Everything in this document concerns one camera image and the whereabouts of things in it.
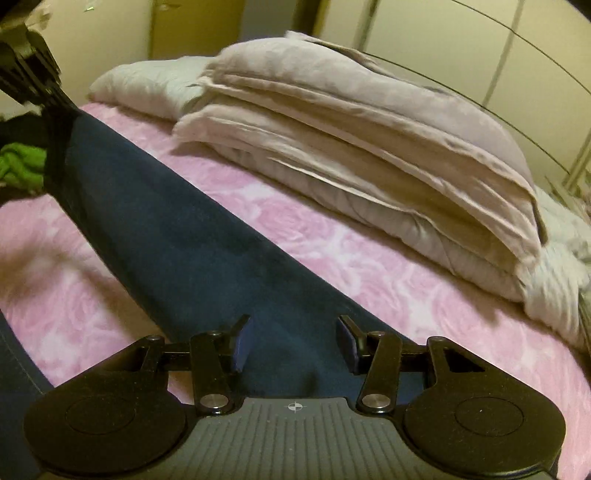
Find cream wardrobe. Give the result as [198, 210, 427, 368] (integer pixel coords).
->
[318, 0, 591, 195]

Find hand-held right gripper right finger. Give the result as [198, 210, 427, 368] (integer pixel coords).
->
[338, 316, 493, 414]

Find folded beige duvet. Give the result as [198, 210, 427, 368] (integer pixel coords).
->
[173, 30, 550, 301]

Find green cloth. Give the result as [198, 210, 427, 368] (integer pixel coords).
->
[0, 141, 49, 195]

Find pink floral blanket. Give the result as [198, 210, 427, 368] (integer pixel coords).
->
[0, 102, 591, 480]

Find white pillow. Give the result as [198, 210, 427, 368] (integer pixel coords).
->
[88, 55, 214, 121]

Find dark blue cloth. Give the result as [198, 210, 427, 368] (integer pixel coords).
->
[0, 314, 54, 480]

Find navy pants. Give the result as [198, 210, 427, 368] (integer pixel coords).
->
[44, 108, 416, 402]

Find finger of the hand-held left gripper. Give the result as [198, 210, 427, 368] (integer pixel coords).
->
[28, 82, 80, 141]

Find light grey striped cloth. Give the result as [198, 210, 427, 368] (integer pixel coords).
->
[522, 185, 591, 352]

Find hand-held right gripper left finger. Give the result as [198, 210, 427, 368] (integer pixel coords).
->
[105, 315, 252, 416]

